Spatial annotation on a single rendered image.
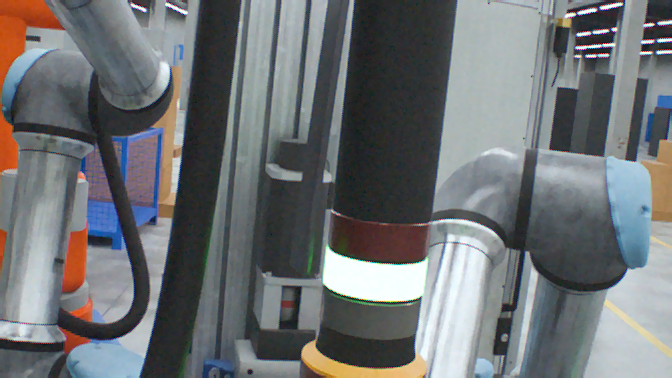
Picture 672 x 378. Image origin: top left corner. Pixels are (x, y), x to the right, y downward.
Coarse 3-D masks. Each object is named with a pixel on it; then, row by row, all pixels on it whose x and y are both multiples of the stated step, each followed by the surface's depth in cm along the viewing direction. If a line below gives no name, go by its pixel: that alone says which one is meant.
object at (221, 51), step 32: (224, 0) 16; (224, 32) 17; (192, 64) 17; (224, 64) 17; (192, 96) 17; (224, 96) 17; (192, 128) 17; (224, 128) 17; (192, 160) 17; (192, 192) 17; (192, 224) 17; (192, 256) 17; (192, 288) 17; (160, 320) 17; (192, 320) 17; (160, 352) 17
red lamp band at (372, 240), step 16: (336, 224) 25; (352, 224) 24; (368, 224) 24; (384, 224) 24; (400, 224) 24; (416, 224) 24; (336, 240) 25; (352, 240) 24; (368, 240) 24; (384, 240) 24; (400, 240) 24; (416, 240) 24; (368, 256) 24; (384, 256) 24; (400, 256) 24; (416, 256) 24
